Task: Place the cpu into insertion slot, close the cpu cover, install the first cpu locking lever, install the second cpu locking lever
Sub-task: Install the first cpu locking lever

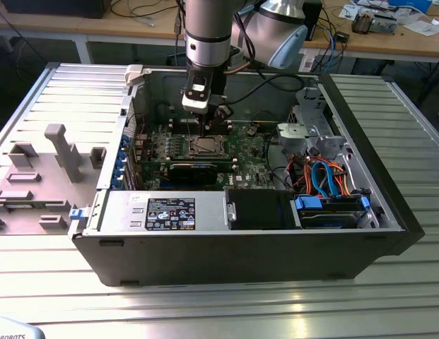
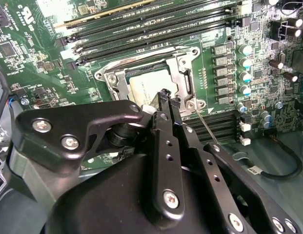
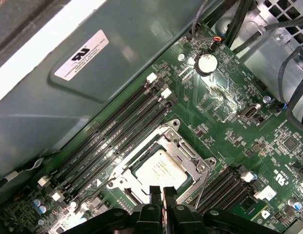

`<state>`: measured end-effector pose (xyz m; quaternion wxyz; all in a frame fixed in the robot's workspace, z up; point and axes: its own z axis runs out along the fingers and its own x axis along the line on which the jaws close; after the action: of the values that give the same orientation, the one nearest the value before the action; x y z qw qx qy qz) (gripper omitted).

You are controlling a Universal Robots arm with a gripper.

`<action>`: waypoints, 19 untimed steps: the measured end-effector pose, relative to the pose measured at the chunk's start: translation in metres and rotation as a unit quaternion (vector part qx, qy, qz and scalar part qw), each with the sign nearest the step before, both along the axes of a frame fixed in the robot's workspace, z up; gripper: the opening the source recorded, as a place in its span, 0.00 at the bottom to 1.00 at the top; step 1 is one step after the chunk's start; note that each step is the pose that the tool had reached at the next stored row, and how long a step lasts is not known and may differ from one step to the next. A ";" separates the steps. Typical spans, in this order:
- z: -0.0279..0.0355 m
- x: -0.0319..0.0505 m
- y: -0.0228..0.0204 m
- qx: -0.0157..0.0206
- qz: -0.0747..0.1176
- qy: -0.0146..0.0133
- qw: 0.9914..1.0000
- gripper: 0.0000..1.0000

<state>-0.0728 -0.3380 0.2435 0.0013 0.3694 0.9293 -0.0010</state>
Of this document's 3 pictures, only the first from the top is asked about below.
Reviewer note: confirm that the black plastic shroud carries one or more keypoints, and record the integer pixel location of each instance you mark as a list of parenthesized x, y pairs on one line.
[(261, 208)]

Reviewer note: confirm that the grey parts rack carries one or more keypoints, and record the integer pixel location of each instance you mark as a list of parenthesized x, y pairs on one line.
[(46, 197)]

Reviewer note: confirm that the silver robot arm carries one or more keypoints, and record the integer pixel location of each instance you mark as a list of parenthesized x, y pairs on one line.
[(205, 17)]

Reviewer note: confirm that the copper finned cooler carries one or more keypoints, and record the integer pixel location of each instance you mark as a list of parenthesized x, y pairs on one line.
[(362, 23)]

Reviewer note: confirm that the blue plastic case latch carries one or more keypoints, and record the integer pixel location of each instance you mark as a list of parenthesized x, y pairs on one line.
[(77, 214)]

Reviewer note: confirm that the metal locking lever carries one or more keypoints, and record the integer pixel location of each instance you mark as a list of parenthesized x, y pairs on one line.
[(188, 129)]

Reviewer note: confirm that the tall black box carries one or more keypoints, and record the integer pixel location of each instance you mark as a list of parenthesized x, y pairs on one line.
[(315, 24)]

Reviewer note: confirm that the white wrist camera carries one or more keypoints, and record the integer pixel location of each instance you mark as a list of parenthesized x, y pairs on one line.
[(194, 104)]

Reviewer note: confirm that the white label sheet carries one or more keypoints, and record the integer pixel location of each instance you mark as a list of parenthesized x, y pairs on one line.
[(307, 64)]

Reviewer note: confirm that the wooden desk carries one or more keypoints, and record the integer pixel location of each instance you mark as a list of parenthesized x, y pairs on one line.
[(46, 26), (381, 42)]

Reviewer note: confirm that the blue cardboard box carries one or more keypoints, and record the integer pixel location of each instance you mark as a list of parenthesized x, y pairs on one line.
[(410, 5)]

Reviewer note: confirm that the small metal device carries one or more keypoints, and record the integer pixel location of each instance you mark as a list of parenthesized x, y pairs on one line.
[(385, 24)]

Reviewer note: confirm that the blue card retention clips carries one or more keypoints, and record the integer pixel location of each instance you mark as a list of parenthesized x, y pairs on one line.
[(122, 157)]

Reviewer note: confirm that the perforated metal drive cage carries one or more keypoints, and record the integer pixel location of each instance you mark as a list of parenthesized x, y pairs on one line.
[(307, 102)]

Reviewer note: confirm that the silver metal bracket box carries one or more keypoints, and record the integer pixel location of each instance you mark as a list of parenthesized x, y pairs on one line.
[(293, 136)]

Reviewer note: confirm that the black graphics card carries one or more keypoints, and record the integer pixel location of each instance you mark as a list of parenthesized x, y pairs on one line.
[(192, 173)]

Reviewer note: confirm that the CPU socket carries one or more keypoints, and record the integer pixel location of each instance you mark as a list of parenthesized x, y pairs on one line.
[(191, 155)]

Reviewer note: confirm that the white paper sheets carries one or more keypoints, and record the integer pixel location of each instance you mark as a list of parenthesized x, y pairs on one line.
[(422, 27)]

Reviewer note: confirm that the white printed card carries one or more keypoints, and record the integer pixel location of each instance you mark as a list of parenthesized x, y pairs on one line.
[(348, 12)]

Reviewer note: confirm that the black RAM slot bank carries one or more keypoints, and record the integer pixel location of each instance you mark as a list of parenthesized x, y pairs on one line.
[(176, 128)]

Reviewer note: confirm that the hard disk in blue carrier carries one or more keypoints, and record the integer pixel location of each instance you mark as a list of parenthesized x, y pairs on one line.
[(307, 204)]

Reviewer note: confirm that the black PC case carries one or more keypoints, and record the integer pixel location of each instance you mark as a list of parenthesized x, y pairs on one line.
[(240, 257)]

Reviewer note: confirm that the green motherboard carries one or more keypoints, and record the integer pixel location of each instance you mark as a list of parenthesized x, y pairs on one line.
[(247, 159)]

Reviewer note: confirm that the small black adapter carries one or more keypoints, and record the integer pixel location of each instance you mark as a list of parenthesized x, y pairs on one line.
[(341, 37)]

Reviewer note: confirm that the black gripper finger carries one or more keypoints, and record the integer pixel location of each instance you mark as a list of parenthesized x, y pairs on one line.
[(221, 109)]

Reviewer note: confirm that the large black box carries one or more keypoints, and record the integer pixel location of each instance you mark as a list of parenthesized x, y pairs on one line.
[(53, 8)]

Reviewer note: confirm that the grey power supply unit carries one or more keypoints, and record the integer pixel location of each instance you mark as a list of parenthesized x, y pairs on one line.
[(123, 212)]

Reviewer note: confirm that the silver metal latch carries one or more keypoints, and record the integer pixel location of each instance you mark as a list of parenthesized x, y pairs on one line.
[(231, 212)]

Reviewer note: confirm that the silver CPU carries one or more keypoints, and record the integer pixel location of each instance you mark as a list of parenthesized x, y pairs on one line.
[(207, 145)]

